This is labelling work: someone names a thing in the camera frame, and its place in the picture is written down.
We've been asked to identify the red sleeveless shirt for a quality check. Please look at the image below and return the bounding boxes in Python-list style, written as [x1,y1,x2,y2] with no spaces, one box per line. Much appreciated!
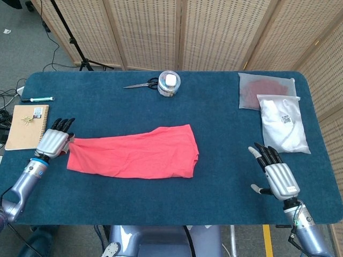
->
[66,124,200,179]

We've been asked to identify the blue grey robot torso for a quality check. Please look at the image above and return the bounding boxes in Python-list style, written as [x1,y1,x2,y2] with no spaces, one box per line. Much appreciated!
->
[101,224,223,257]

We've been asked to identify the black floor cable bundle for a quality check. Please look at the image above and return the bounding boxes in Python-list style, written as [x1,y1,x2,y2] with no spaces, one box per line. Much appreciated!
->
[0,77,26,156]

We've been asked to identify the blue carpet table mat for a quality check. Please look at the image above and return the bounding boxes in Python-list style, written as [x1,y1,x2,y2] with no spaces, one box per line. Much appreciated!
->
[0,70,340,225]

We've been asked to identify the black office chair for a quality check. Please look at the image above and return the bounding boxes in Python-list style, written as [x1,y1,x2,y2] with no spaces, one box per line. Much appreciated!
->
[0,0,35,12]

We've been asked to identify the white green marker pen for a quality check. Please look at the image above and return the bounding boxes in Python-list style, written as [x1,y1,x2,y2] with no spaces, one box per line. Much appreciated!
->
[21,96,56,103]

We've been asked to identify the white table leg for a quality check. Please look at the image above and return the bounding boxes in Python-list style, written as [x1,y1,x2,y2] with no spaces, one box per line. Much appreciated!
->
[229,224,238,257]

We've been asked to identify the kraft spiral notebook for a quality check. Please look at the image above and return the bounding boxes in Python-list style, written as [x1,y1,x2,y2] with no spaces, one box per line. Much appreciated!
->
[4,104,50,151]

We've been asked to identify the black handled scissors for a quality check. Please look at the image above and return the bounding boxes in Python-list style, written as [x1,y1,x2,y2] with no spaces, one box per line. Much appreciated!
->
[123,77,159,90]

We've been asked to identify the bag with white garment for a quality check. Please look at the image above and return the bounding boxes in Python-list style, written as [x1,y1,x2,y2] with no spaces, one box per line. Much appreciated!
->
[256,94,311,156]

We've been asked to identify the bag with red garment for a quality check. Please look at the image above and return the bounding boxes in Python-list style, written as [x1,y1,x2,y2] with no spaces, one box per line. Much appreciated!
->
[237,72,297,110]

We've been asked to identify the clear plastic jar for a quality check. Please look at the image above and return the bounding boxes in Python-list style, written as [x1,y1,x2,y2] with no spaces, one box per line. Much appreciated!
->
[157,70,181,98]

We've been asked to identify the wicker folding screen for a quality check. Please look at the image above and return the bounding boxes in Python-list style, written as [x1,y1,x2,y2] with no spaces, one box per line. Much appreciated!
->
[31,0,343,257]

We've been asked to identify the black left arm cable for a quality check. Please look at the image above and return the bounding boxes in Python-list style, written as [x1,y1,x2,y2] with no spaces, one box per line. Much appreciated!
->
[0,184,41,257]

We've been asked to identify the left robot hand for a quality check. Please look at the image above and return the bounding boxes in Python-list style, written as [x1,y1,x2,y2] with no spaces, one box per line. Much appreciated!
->
[34,117,77,161]

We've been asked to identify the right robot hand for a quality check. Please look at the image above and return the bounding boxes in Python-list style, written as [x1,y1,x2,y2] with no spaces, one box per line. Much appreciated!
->
[248,142,301,201]

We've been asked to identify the black tripod stand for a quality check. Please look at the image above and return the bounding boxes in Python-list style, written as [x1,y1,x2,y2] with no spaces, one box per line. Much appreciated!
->
[49,0,115,72]

